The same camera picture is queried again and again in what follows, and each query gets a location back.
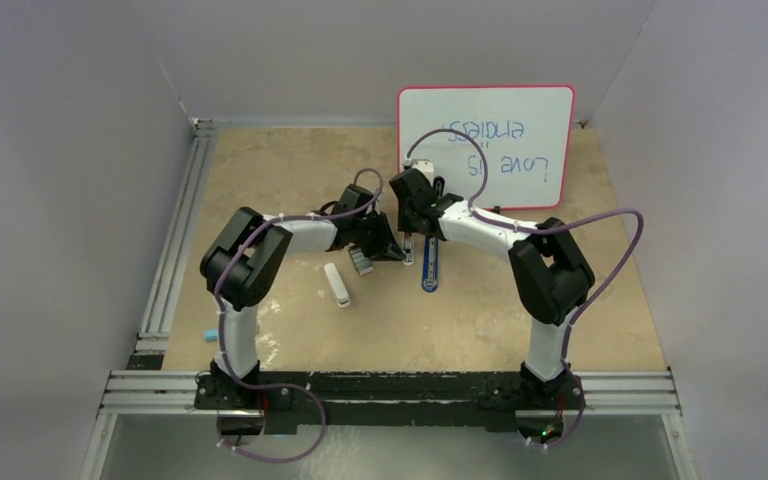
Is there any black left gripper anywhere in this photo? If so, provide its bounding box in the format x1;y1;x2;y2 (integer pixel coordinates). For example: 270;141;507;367
351;211;403;261

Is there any pink white eraser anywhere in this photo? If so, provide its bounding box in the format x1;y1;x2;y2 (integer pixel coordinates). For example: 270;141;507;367
402;233;415;266

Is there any blue lighter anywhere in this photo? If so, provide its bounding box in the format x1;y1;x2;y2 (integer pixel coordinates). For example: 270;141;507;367
421;237;439;293

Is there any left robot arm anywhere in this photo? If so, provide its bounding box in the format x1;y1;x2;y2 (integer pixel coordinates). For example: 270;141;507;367
199;184;406;409

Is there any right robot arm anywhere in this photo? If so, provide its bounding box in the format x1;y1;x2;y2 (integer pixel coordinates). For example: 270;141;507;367
389;167;595;407

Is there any pink framed whiteboard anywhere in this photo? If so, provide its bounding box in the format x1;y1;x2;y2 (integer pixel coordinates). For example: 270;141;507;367
397;84;576;210

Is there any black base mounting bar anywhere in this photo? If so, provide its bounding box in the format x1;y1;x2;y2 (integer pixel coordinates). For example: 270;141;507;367
194;369;585;439

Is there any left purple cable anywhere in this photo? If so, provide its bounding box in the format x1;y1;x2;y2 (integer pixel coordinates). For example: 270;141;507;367
211;167;330;464

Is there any purple cable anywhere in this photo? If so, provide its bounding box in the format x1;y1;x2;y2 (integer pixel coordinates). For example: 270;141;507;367
402;128;645;450
211;167;330;464

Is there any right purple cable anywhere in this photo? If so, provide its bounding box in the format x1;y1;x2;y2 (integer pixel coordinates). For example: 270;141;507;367
402;128;645;450

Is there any left aluminium rail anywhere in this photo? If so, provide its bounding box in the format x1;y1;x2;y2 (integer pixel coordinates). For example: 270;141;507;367
135;119;220;354

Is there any aluminium rail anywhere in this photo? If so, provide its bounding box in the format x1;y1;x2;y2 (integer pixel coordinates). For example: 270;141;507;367
135;119;220;354
100;370;681;415

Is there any front aluminium rail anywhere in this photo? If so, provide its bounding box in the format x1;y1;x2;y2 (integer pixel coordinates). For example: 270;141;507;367
100;370;681;415

